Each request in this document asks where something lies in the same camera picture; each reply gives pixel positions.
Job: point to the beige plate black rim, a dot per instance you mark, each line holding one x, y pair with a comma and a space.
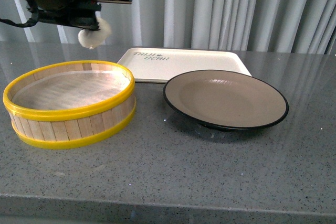
225, 100

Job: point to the wooden steamer yellow rims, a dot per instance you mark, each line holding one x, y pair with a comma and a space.
71, 128

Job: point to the white steamed bun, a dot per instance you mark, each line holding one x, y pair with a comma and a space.
91, 39

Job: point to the cream rectangular tray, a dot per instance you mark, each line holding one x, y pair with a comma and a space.
158, 65

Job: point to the white steamer liner paper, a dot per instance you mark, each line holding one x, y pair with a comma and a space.
71, 90

